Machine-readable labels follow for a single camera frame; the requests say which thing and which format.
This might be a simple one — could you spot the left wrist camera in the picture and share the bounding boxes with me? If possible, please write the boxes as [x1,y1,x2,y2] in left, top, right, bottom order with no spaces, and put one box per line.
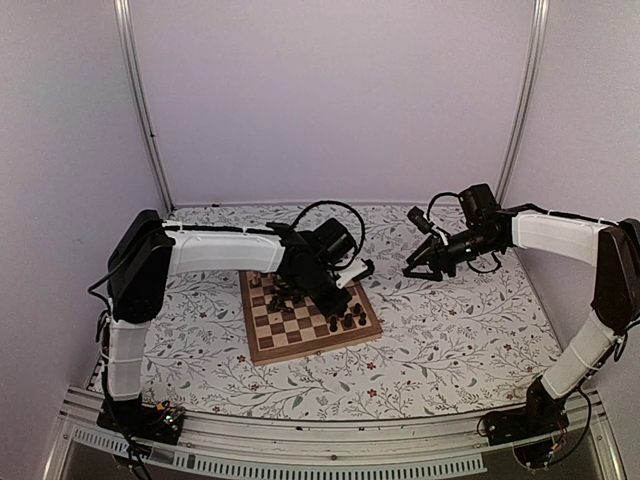
[335,259,375,288]

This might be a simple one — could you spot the wooden chess board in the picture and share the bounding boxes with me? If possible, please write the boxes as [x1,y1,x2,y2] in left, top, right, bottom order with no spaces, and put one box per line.
[239,271,382,366]

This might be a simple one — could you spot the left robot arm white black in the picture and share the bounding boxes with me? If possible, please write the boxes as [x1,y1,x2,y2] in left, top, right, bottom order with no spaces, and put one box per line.
[88,210,368,439]

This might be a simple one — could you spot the floral patterned table mat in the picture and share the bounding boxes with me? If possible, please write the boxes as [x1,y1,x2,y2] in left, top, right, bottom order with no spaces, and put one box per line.
[141,205,561,420]

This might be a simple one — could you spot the right aluminium frame post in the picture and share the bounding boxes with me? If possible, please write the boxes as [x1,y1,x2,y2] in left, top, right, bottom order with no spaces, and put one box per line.
[495,0,550,203]

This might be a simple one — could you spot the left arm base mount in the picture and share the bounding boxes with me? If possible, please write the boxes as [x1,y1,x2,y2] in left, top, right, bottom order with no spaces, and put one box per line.
[97,398,186,445]

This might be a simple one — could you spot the pile of dark chess pieces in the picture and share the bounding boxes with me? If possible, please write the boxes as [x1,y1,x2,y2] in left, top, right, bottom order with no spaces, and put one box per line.
[267,278,305,313]

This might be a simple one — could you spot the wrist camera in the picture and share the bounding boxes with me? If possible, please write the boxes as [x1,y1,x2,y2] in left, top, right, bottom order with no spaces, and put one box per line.
[407,206,436,235]
[335,259,375,288]

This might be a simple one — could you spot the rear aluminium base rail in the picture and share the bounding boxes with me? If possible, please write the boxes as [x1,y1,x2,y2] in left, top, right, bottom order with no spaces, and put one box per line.
[169,199,496,209]

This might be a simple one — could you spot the aluminium frame post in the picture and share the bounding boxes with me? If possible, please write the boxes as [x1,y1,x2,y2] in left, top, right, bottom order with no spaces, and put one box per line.
[113,0,175,212]
[495,0,550,203]

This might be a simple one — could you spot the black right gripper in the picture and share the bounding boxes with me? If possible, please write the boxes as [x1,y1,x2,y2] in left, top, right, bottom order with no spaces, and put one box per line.
[404,226,500,282]

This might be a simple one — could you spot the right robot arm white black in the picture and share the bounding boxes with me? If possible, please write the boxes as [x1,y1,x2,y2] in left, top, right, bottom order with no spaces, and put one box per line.
[403,183,639,443]

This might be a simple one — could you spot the left aluminium frame post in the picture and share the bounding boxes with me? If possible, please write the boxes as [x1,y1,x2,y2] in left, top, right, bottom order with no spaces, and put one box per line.
[113,0,175,212]

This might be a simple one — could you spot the front aluminium slotted rail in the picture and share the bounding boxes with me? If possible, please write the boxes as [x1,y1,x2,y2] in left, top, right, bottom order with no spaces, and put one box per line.
[43,387,627,479]

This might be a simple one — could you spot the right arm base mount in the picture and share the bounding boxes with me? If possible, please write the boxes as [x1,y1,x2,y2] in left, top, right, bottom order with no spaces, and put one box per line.
[477,396,569,469]

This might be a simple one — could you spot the black looped cable left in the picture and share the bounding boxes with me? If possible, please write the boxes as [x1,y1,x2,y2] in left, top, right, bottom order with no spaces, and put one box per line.
[294,199,369,251]

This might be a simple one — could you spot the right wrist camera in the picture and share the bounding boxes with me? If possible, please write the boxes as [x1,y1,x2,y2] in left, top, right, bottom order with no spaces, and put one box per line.
[407,206,436,235]

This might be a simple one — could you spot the row of white chess pieces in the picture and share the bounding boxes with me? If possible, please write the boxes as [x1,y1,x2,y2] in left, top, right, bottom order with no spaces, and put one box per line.
[247,272,273,288]

